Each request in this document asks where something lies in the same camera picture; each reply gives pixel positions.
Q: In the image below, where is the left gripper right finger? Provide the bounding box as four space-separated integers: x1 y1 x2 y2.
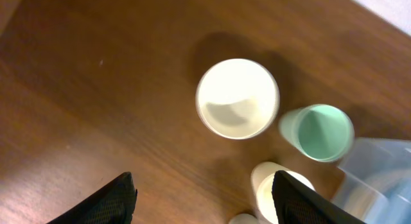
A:
272 170 365 224

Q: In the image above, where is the clear plastic storage container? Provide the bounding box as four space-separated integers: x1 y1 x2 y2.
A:
332 137 410 224

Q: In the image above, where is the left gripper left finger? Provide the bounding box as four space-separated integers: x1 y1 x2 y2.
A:
48 172 137 224

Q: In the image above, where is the grey cup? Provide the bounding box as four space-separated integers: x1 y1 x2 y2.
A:
228 213 259 224

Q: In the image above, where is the white small bowl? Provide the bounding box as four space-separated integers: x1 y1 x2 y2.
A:
195 58 280 140

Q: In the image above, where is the mint green cup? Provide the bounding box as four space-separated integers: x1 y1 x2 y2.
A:
279 104 354 162

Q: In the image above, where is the cream white cup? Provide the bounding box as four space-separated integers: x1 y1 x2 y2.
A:
250 162 315 224

